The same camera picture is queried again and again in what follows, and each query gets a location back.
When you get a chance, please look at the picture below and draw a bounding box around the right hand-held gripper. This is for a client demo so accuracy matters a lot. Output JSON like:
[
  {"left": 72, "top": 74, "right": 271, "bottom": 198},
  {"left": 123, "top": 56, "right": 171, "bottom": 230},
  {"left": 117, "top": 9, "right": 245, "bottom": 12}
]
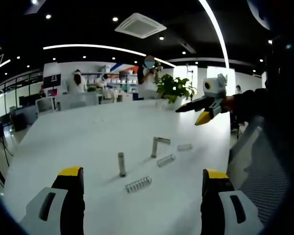
[{"left": 175, "top": 72, "right": 229, "bottom": 126}]

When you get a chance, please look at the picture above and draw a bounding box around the white ceiling air conditioner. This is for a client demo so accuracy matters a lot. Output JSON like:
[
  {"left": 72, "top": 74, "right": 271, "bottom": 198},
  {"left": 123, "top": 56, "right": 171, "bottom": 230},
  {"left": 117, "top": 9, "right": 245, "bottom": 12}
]
[{"left": 114, "top": 12, "right": 168, "bottom": 40}]

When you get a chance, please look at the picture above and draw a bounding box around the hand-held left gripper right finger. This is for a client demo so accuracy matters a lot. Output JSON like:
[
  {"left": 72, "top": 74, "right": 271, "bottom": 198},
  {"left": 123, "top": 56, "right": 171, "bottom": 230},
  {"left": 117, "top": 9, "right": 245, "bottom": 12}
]
[{"left": 200, "top": 168, "right": 265, "bottom": 235}]

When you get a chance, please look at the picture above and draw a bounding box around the metal pin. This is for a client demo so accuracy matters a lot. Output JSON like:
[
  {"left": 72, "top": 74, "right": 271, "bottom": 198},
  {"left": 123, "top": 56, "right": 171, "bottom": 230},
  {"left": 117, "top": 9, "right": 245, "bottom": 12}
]
[
  {"left": 150, "top": 137, "right": 160, "bottom": 159},
  {"left": 153, "top": 137, "right": 172, "bottom": 145},
  {"left": 117, "top": 152, "right": 127, "bottom": 178}
]

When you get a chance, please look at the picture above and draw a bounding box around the white computer monitor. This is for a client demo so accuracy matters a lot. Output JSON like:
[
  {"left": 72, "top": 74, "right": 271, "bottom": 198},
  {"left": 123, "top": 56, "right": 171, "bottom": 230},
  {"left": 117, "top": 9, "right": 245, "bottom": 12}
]
[{"left": 35, "top": 97, "right": 56, "bottom": 114}]

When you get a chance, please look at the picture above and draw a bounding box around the green potted plant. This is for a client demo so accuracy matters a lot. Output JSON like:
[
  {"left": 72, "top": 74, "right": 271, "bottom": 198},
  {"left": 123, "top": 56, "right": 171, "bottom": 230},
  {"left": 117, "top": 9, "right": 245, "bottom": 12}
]
[{"left": 156, "top": 73, "right": 197, "bottom": 110}]

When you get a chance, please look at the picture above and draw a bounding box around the person's right forearm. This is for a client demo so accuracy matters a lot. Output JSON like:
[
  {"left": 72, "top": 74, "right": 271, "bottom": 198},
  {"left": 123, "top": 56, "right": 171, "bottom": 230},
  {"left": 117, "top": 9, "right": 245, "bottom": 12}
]
[{"left": 222, "top": 88, "right": 269, "bottom": 121}]

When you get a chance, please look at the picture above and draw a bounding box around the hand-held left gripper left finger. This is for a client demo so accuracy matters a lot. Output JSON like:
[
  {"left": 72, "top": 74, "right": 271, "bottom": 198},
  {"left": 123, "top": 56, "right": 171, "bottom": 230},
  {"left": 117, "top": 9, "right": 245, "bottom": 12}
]
[{"left": 19, "top": 166, "right": 86, "bottom": 235}]

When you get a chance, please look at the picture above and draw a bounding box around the person's body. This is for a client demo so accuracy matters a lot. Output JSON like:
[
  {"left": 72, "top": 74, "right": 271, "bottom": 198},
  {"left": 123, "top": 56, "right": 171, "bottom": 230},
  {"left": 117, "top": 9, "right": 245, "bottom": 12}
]
[{"left": 261, "top": 29, "right": 294, "bottom": 196}]

